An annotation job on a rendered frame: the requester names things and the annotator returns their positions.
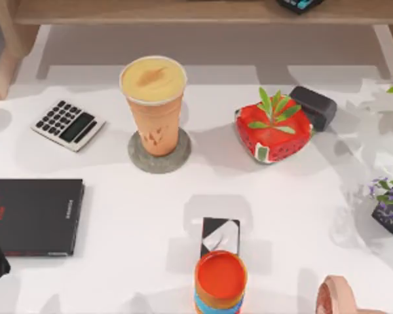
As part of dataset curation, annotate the grey round coaster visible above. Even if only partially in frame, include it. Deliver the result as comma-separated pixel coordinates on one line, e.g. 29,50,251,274
128,128,192,174

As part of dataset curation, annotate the orange milk tea cup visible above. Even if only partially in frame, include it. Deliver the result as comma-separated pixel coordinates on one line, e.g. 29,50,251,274
119,56,188,157

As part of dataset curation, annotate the red watermelon plant pot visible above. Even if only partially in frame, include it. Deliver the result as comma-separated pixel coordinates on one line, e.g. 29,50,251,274
234,87,314,164

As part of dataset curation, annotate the black rounded box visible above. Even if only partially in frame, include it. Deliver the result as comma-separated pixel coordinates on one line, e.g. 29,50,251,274
288,86,337,132

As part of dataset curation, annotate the silver calculator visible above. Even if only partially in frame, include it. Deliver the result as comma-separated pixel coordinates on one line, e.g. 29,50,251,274
30,99,107,153

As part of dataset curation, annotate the wooden shelf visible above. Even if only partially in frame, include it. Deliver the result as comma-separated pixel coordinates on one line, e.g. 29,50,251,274
0,0,393,101

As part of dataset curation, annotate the black book red lettering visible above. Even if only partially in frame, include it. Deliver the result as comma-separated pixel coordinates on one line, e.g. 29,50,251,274
0,178,85,257

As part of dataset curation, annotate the black and cyan device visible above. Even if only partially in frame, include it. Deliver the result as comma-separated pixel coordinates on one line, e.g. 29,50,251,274
276,0,325,15

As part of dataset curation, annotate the purple flower black pot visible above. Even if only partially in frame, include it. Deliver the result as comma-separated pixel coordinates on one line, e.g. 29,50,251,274
368,158,393,236

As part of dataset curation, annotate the pink cup with handle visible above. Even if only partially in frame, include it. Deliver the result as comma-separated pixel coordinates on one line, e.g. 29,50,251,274
315,275,393,314

